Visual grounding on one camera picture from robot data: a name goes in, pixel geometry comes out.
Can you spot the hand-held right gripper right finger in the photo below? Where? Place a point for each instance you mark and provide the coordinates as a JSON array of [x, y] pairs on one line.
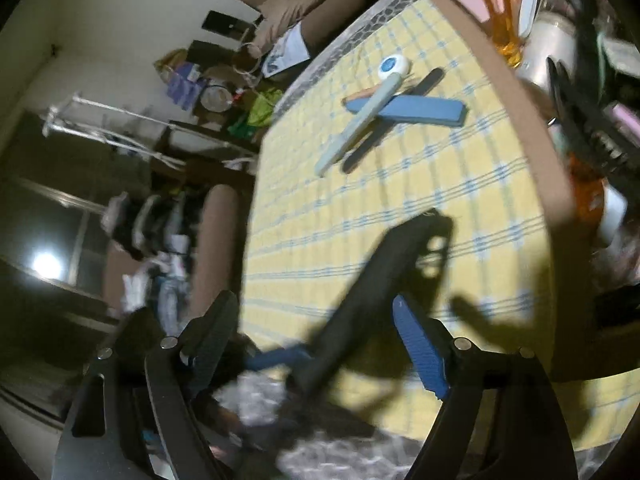
[[420, 350]]

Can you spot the black printed pouch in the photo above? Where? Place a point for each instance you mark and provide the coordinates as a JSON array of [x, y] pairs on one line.
[[355, 320]]

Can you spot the yellow checked cloth desktop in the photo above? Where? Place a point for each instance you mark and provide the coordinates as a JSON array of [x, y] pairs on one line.
[[325, 220]]

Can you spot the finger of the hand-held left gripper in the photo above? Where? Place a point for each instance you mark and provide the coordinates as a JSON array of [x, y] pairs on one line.
[[277, 357]]

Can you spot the orange wooden stick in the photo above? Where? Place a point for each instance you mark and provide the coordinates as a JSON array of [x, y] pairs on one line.
[[362, 94]]

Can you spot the round blue white case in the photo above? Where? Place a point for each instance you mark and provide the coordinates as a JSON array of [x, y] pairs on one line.
[[393, 66]]

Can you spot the black nail file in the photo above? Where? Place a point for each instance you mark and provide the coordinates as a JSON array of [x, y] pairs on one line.
[[395, 115]]

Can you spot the black wall device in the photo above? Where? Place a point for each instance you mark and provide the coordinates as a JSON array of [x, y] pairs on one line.
[[222, 22]]

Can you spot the black vented hairbrush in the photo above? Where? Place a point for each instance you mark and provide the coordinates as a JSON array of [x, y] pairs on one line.
[[585, 120]]

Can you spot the white printed paper sheet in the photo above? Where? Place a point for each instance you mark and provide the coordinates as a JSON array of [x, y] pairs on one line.
[[286, 52]]

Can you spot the white nail file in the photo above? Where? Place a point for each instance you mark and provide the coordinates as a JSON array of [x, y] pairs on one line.
[[357, 127]]

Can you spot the pile of clothes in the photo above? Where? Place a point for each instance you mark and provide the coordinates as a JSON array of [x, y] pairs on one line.
[[150, 240]]

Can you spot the green bag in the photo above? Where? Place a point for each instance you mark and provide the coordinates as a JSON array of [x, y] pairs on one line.
[[257, 110]]

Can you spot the purple packets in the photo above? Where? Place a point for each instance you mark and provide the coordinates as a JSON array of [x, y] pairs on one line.
[[182, 84]]

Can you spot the brown cushion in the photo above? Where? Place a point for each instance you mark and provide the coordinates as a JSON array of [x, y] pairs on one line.
[[295, 5]]

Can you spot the blue nail buffer block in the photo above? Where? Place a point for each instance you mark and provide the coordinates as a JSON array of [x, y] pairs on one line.
[[425, 109]]

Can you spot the cardboard box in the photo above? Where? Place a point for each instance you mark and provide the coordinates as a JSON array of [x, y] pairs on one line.
[[500, 90]]

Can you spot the white container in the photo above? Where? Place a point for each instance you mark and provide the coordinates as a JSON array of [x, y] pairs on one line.
[[550, 50]]

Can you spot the round tin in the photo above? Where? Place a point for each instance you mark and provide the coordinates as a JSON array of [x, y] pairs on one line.
[[215, 97]]

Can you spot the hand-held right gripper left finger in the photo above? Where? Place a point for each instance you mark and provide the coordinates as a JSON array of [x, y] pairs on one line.
[[215, 332]]

